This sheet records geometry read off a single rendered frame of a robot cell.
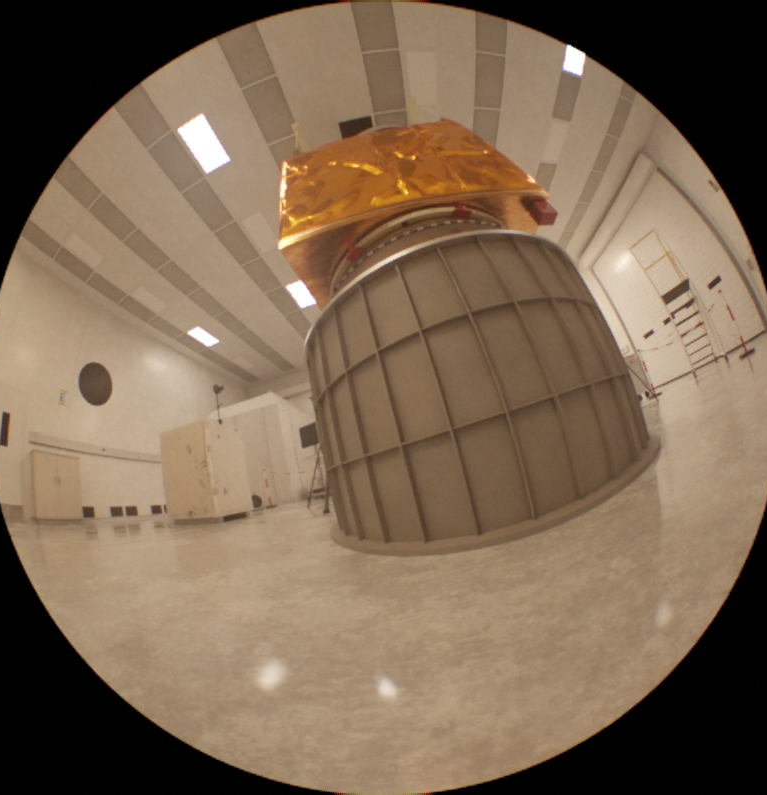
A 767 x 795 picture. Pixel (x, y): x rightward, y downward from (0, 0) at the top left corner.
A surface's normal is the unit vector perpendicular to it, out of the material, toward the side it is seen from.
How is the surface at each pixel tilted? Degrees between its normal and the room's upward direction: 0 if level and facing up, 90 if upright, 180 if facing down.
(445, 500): 90
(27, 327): 90
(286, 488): 90
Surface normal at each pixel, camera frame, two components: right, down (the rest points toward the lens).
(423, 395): -0.50, -0.12
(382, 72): 0.23, 0.93
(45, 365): 0.96, -0.26
